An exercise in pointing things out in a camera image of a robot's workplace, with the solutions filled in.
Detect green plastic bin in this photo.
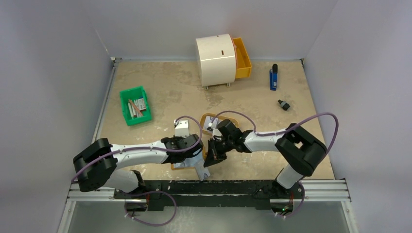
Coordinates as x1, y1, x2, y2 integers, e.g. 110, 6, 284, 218
120, 86, 152, 126

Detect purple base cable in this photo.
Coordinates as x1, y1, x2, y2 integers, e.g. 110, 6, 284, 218
123, 188, 178, 227
274, 182, 306, 220

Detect aluminium frame rail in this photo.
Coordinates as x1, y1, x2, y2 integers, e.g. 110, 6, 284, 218
66, 58, 352, 233

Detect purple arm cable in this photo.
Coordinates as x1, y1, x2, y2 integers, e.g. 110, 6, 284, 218
70, 116, 204, 184
208, 110, 339, 162

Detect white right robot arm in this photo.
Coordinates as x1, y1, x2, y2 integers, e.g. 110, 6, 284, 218
204, 119, 327, 198

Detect pens in green bin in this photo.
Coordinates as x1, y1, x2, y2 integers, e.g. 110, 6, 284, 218
128, 100, 143, 118

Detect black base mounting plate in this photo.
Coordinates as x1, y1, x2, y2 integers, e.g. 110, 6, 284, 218
114, 180, 304, 214

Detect small black knob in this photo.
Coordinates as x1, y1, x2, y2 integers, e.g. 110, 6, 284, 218
278, 100, 291, 111

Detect card pack in bin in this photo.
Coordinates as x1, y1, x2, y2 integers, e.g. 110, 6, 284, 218
134, 98, 147, 111

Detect yellow leather card holder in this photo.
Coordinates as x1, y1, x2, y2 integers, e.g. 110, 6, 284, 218
171, 150, 204, 170

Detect blue black marker tool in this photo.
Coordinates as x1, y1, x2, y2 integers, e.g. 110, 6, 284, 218
269, 64, 278, 91

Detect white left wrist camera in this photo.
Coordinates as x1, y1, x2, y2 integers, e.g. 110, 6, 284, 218
174, 120, 190, 138

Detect yellow open drawer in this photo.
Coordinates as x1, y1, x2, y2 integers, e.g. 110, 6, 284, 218
233, 37, 252, 79

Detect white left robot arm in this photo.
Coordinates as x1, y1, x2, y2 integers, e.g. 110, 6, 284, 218
72, 134, 204, 199

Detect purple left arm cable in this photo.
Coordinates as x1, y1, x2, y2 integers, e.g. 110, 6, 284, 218
70, 116, 204, 184

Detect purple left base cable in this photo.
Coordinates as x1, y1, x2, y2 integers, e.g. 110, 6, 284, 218
123, 188, 178, 227

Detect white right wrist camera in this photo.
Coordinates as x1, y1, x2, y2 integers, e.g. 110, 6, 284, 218
206, 122, 216, 132

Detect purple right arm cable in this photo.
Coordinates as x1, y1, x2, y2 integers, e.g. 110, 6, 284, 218
208, 110, 339, 162

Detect cream round drawer cabinet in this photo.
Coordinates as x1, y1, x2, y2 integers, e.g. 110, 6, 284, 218
195, 34, 237, 89

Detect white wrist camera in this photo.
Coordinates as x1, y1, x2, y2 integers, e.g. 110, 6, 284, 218
174, 120, 190, 138
206, 122, 216, 132

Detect tan oval tray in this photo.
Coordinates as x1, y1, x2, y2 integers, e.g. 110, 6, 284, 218
200, 113, 240, 136

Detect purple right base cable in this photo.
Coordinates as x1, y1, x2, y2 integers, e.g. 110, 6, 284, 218
274, 182, 306, 220

